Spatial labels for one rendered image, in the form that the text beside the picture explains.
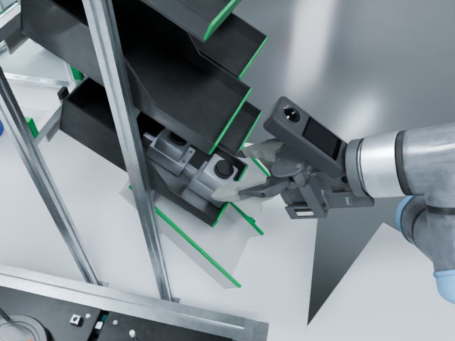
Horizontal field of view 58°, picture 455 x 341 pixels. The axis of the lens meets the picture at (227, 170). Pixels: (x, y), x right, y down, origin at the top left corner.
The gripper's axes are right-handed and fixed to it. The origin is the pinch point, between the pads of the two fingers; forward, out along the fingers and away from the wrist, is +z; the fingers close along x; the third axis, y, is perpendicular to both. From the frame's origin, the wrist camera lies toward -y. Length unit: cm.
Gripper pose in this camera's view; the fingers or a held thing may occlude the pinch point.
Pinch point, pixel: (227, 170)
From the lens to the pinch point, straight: 60.7
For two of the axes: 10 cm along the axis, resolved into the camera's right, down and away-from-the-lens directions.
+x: 3.9, -6.7, 6.3
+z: -7.9, 1.0, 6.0
